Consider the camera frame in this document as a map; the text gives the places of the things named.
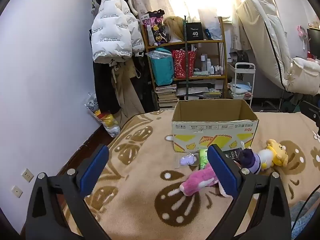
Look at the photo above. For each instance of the purple plush toy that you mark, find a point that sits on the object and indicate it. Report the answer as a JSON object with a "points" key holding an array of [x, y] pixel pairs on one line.
{"points": [[253, 165]]}

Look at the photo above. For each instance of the plastic bag of toys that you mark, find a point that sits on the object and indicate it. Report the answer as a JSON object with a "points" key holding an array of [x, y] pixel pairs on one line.
{"points": [[107, 120]]}

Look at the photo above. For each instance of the stack of books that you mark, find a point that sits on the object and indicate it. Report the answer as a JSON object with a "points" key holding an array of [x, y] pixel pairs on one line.
{"points": [[166, 96]]}

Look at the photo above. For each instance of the black box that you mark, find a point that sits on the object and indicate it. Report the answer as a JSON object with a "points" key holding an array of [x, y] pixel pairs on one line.
{"points": [[194, 31]]}

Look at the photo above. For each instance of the wooden shelf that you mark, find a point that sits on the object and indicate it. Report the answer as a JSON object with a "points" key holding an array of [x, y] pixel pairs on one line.
{"points": [[185, 43]]}

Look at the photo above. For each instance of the white trolley cart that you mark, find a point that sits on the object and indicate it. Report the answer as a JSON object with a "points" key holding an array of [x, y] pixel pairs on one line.
{"points": [[241, 87]]}

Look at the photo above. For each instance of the beige trousers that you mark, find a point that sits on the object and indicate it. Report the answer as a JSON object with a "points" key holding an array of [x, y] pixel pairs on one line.
{"points": [[127, 92]]}

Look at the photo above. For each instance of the yellow and white plush toy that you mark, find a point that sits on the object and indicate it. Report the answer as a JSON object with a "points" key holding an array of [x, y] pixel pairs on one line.
{"points": [[276, 152]]}

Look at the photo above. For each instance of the teal shopping bag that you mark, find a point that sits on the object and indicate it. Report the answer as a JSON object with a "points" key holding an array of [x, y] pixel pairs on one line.
{"points": [[162, 67]]}

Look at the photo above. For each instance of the printed cardboard box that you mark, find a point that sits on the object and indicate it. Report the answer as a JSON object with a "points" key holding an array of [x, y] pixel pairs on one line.
{"points": [[212, 132]]}

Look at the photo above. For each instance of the stack of papers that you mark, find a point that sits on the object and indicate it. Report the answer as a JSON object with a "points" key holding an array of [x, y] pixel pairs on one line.
{"points": [[200, 92]]}

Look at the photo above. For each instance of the small purple plush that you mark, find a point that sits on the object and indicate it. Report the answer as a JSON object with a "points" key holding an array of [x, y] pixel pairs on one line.
{"points": [[186, 160]]}

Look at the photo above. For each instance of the green tea packet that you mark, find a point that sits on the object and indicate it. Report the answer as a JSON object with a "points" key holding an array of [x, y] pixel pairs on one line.
{"points": [[203, 157]]}

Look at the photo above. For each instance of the beige patterned blanket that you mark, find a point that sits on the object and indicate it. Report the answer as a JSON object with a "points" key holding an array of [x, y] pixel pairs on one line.
{"points": [[140, 200]]}

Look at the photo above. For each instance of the pink handheld fan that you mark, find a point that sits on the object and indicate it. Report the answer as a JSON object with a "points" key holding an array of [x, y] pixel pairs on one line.
{"points": [[303, 32]]}

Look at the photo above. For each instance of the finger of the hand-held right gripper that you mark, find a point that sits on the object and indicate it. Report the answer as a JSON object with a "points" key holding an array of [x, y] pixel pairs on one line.
{"points": [[311, 111]]}

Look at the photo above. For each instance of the blue grey cloth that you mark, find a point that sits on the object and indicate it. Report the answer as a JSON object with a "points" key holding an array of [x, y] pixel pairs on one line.
{"points": [[306, 222]]}

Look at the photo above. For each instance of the black tissue packet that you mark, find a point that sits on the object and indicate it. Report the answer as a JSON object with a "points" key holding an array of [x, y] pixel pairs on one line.
{"points": [[231, 153]]}

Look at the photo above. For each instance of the purple printed package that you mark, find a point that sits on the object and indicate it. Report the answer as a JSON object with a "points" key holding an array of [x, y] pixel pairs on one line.
{"points": [[156, 30]]}

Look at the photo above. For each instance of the pink plush toy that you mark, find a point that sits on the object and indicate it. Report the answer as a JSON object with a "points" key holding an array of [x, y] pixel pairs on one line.
{"points": [[197, 183]]}

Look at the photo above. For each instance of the black hanging garment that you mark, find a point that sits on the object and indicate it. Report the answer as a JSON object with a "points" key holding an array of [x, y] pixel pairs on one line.
{"points": [[105, 87]]}

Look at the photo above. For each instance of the green pole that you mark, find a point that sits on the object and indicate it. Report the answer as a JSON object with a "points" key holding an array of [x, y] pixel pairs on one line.
{"points": [[186, 62]]}

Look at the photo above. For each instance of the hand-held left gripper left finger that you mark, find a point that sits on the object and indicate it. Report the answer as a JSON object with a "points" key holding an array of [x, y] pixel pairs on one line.
{"points": [[98, 161]]}

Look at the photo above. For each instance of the group of toiletry bottles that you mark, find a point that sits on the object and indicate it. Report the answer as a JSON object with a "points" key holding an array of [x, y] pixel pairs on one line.
{"points": [[212, 67]]}

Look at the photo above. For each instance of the white puffer jacket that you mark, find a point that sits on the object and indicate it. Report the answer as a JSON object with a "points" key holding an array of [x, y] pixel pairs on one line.
{"points": [[112, 30]]}

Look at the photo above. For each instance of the red shopping bag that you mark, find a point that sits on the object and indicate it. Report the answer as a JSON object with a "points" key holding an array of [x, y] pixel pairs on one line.
{"points": [[181, 65]]}

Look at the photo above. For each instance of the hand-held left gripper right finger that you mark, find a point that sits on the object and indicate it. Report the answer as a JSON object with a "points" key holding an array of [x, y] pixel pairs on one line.
{"points": [[222, 170]]}

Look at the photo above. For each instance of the black monitor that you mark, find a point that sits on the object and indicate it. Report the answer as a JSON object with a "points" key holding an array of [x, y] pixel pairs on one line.
{"points": [[313, 43]]}

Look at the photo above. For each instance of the white wall socket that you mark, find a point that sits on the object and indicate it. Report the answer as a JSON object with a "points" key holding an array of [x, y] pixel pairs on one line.
{"points": [[27, 175], [17, 192]]}

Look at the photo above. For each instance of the blond wig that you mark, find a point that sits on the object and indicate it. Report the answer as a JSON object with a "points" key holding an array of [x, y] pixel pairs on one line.
{"points": [[173, 28]]}

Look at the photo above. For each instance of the cream padded chair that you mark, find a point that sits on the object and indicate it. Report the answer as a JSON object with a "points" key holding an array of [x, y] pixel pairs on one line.
{"points": [[270, 42]]}

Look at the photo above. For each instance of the white plastic bag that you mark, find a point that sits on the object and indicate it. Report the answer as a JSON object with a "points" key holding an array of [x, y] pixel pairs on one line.
{"points": [[211, 25]]}

